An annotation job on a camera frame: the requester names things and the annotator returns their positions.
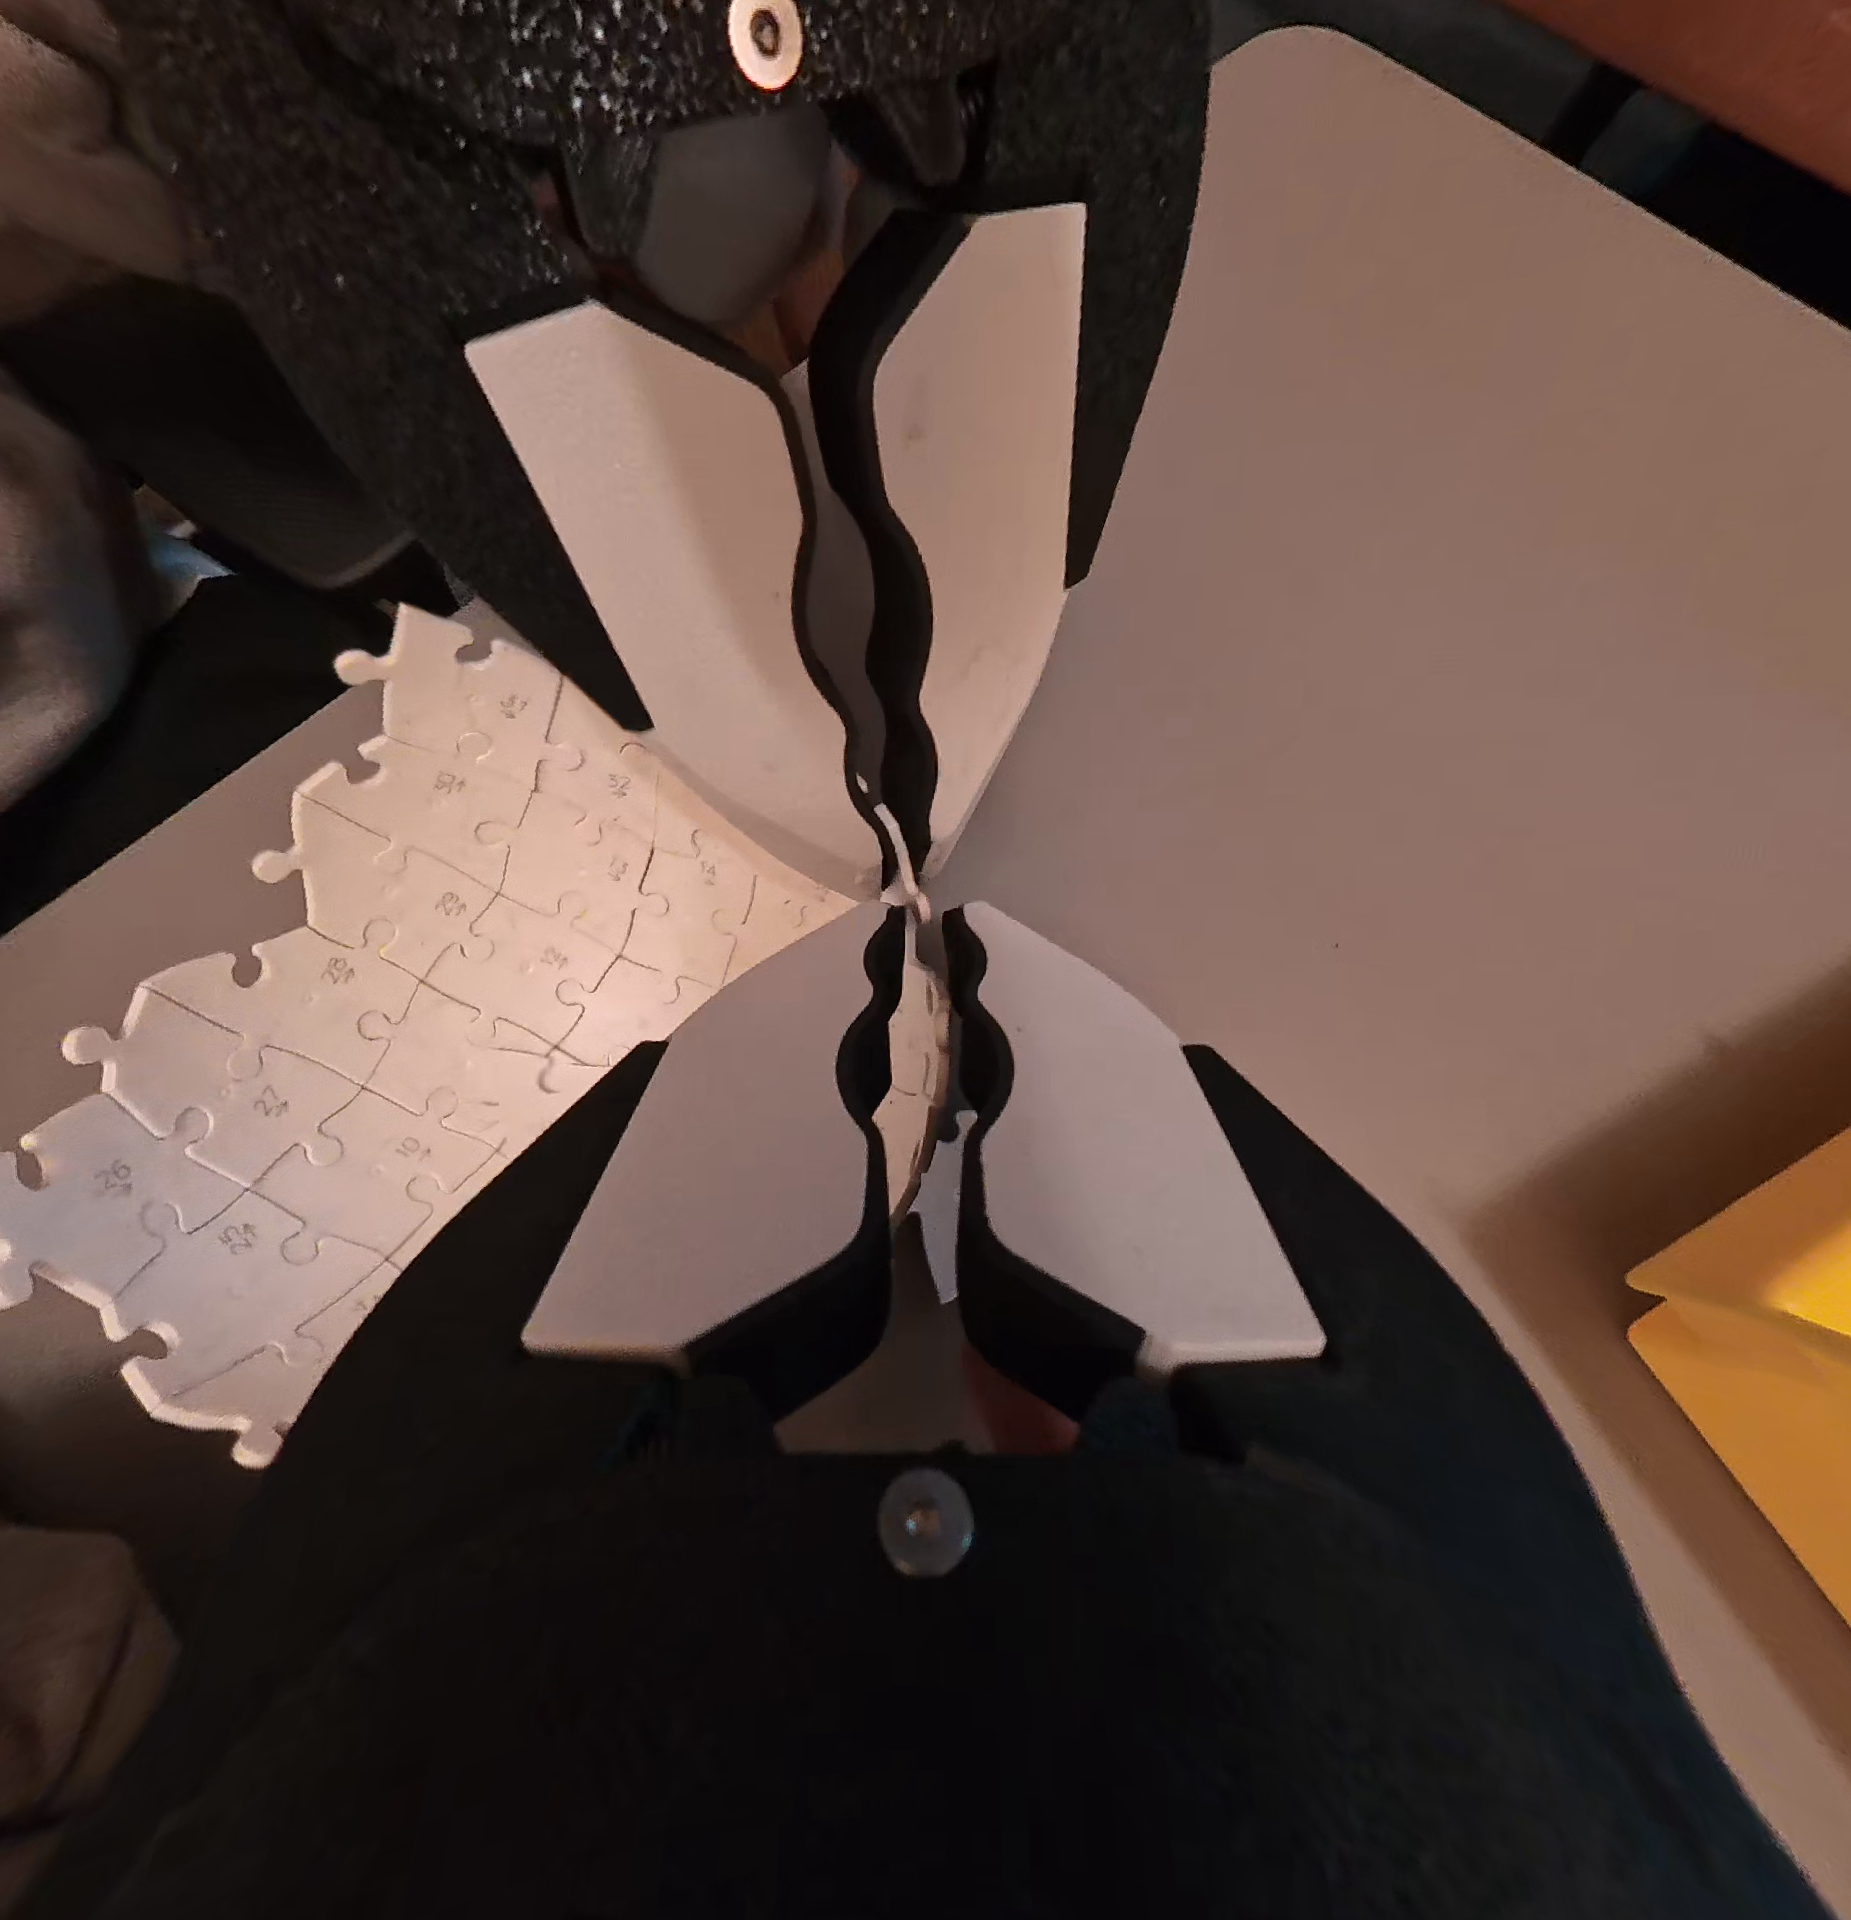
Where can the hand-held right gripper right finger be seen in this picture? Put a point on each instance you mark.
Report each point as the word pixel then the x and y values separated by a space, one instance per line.
pixel 1136 1201

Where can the white partly built puzzle ball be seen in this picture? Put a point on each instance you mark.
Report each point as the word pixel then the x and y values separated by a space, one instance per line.
pixel 355 1051

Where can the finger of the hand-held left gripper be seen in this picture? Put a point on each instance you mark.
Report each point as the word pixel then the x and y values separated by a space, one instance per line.
pixel 657 541
pixel 987 494

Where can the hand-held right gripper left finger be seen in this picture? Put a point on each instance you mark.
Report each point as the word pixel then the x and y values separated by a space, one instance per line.
pixel 731 1184

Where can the single white puzzle piece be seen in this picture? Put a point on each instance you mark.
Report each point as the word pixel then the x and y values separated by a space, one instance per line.
pixel 899 849

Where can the person's grey trouser leg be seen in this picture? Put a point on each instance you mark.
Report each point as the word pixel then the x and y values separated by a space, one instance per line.
pixel 49 1681

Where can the yellow plastic storage bin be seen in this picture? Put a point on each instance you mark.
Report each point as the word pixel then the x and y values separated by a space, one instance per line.
pixel 1780 1350

